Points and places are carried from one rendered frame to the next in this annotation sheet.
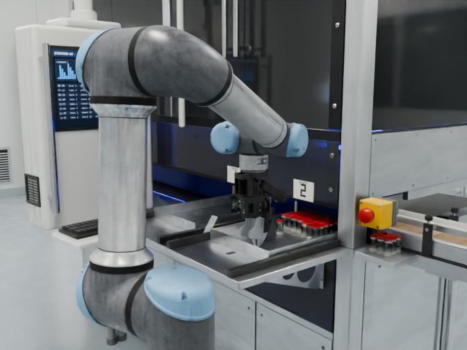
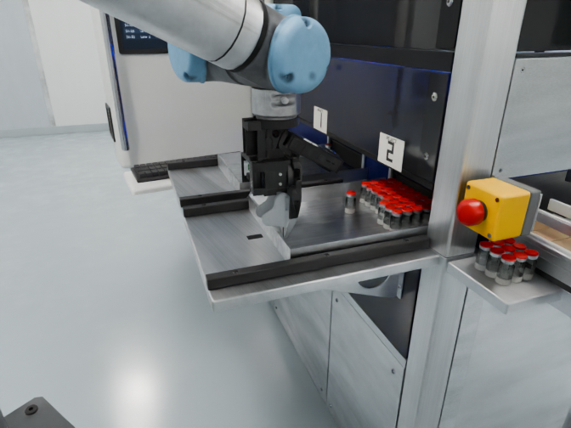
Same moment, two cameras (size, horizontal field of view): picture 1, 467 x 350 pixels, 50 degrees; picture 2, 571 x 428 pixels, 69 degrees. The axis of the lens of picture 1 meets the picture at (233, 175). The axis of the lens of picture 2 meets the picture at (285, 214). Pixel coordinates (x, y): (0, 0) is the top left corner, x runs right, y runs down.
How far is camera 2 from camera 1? 0.73 m
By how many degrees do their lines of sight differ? 22
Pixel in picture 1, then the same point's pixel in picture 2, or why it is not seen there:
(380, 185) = (520, 155)
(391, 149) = (556, 91)
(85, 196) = (166, 132)
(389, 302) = (507, 332)
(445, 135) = not seen: outside the picture
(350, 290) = (435, 316)
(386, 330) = (494, 366)
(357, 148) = (477, 84)
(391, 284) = not seen: hidden behind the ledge
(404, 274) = not seen: hidden behind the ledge
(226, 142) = (183, 59)
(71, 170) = (147, 102)
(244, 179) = (251, 131)
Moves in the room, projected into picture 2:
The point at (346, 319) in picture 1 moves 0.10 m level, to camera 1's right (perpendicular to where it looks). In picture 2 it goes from (424, 351) to (480, 363)
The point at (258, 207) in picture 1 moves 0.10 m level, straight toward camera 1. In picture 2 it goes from (276, 179) to (248, 202)
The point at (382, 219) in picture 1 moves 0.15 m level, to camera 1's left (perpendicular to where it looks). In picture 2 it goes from (501, 222) to (392, 210)
